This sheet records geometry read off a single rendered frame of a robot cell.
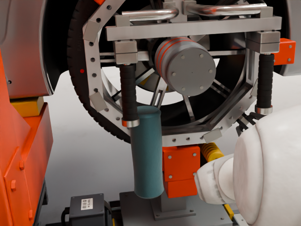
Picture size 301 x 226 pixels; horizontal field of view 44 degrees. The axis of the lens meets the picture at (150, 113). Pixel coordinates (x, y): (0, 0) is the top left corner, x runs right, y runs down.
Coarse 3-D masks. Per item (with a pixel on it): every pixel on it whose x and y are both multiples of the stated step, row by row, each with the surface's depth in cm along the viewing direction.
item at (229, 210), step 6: (114, 204) 164; (222, 204) 160; (114, 210) 155; (120, 210) 156; (228, 210) 151; (114, 216) 154; (120, 216) 154; (234, 216) 149; (114, 222) 147; (120, 222) 152; (234, 222) 144
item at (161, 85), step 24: (216, 0) 126; (240, 48) 122; (144, 72) 119; (216, 72) 141; (240, 72) 122; (120, 96) 120; (192, 96) 144; (216, 96) 131; (168, 120) 129; (192, 120) 126
